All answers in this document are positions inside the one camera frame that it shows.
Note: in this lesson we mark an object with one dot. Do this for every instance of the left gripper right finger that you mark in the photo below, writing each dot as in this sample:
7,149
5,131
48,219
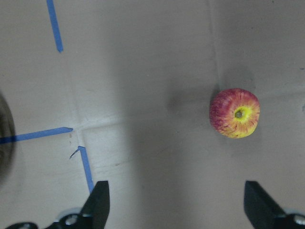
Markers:
263,212

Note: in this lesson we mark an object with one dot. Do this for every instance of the woven wicker basket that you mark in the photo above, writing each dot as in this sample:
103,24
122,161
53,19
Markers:
7,147

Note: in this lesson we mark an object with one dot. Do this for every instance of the red yellow striped apple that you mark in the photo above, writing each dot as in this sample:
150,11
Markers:
234,113

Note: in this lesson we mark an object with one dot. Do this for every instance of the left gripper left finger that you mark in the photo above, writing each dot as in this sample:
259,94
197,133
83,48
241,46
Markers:
93,214

